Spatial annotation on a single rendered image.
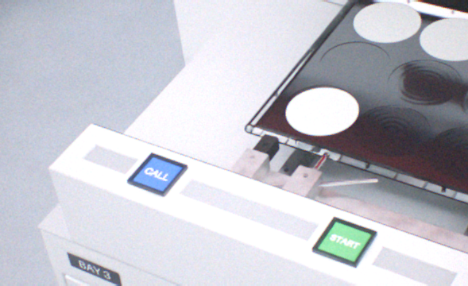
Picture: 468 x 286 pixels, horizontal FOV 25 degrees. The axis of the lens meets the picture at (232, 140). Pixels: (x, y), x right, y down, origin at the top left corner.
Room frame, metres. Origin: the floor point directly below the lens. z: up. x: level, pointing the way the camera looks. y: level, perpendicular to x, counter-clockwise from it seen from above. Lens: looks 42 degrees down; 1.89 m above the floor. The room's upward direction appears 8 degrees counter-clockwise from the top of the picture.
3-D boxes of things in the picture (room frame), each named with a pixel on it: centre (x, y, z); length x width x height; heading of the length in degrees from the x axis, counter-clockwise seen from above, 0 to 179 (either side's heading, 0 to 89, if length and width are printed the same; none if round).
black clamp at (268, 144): (1.06, -0.04, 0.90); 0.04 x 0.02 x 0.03; 143
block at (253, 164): (1.01, -0.01, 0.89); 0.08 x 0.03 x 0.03; 143
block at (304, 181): (0.96, -0.07, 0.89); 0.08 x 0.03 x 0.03; 143
